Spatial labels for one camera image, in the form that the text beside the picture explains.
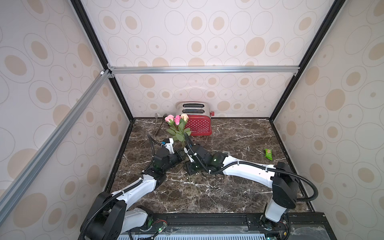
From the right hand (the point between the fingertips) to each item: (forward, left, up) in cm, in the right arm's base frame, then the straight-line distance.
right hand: (190, 164), depth 81 cm
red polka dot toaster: (+36, -4, +4) cm, 37 cm away
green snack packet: (+16, -50, -12) cm, 54 cm away
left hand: (+5, -2, +7) cm, 9 cm away
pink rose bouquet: (+17, +7, +12) cm, 22 cm away
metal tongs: (+33, +28, -10) cm, 45 cm away
